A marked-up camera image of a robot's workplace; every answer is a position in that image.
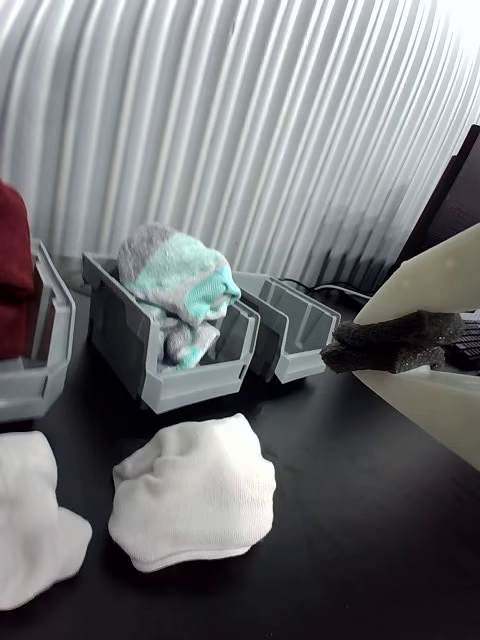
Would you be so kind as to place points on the gripper white right finger foam pad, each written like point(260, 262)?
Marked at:
point(440, 405)

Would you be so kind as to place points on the gripper white left finger foam pad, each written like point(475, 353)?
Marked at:
point(430, 280)

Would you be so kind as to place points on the grey and teal sock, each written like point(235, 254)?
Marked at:
point(190, 345)
point(170, 270)

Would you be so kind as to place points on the small white sock bundle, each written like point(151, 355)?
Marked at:
point(190, 495)

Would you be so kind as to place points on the large white sock bundle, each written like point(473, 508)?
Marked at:
point(30, 520)

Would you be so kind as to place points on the black keyboard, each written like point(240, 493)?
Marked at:
point(467, 345)

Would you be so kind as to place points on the black computer monitor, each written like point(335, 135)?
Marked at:
point(460, 200)

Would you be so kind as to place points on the small grey plastic bin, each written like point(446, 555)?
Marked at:
point(300, 365)

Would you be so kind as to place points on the medium grey plastic bin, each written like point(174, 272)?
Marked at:
point(115, 340)

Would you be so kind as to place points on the large grey plastic bin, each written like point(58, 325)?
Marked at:
point(30, 395)

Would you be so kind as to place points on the maroon cloth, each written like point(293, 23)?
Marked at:
point(12, 250)

